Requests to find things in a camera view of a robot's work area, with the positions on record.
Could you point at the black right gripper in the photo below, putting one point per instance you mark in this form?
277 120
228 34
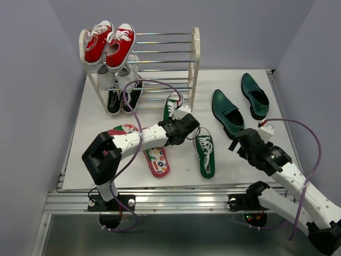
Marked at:
234 143

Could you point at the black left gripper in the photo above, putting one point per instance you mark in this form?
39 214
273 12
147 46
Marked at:
172 120

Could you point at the green canvas sneaker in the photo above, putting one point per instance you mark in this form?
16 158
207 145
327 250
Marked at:
170 106
203 143

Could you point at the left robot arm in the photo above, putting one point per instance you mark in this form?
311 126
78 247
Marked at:
103 155

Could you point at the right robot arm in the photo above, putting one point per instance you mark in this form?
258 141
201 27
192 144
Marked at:
315 215

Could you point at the cream shoe rack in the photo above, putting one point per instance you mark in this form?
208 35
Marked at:
166 60

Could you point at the dark green loafer near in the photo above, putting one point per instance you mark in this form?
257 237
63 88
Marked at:
227 114

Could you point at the dark green loafer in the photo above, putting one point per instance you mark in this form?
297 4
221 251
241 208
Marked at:
227 114
259 102

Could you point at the pink slide sandal right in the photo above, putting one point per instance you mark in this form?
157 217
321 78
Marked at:
157 161

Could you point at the pink slide sandal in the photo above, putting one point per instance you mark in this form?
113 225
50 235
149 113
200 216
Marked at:
157 161
123 129

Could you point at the dark green loafer far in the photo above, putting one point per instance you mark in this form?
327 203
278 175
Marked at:
259 102

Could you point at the pink slide sandal left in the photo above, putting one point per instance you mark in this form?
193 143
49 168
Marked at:
123 129

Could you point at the black sneaker right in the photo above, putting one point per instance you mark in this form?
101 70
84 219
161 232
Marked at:
133 93

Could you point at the black sneaker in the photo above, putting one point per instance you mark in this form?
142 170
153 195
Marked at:
133 93
114 102

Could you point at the black sneaker left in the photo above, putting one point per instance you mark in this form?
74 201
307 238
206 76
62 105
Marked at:
114 102

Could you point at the white sneaker right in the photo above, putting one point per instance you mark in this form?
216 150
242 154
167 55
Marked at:
128 73

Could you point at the white sneaker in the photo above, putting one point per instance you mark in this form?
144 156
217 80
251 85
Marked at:
105 77
128 73

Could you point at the white sneaker left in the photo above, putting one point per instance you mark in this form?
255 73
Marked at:
105 77

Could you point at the red sneaker right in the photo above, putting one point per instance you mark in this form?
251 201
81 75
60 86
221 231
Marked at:
120 45

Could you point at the red sneaker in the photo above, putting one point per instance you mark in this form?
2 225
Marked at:
120 45
97 42

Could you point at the red sneaker left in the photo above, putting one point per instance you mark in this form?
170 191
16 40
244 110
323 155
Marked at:
97 42

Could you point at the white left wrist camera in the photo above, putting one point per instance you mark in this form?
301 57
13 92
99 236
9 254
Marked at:
181 112

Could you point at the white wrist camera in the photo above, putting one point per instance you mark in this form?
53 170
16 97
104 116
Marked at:
181 112
265 130

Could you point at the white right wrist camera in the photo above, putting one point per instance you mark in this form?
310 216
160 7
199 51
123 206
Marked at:
265 130

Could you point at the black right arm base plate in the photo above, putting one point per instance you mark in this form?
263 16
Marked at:
243 202

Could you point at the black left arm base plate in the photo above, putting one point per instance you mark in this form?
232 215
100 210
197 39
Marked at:
97 204

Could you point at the aluminium table edge rail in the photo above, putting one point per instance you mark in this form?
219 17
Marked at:
183 200

